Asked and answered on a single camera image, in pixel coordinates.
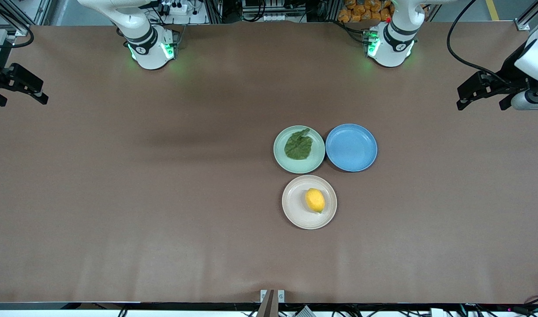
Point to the yellow lemon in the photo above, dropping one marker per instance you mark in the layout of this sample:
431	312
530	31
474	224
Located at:
315	200

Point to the bag of oranges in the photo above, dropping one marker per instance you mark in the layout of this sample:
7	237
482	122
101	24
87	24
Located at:
363	11

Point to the aluminium frame profile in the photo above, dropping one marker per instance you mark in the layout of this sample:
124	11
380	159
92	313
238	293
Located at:
530	17
13	15

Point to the green lettuce leaf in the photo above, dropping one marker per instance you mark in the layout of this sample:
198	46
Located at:
298	146

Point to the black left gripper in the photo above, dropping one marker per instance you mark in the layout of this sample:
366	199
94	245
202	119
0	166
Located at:
509	69

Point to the metal table edge bracket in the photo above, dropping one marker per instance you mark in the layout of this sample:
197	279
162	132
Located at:
271	301

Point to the white power strip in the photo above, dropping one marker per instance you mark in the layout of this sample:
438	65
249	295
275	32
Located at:
176	8

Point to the light green plate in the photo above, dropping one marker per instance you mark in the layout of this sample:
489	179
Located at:
299	166

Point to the blue plate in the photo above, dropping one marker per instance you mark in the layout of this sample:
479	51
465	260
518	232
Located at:
351	148

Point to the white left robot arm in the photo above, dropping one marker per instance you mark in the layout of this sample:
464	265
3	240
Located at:
394	44

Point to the beige plate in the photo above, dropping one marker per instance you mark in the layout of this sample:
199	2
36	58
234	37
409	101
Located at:
295	207

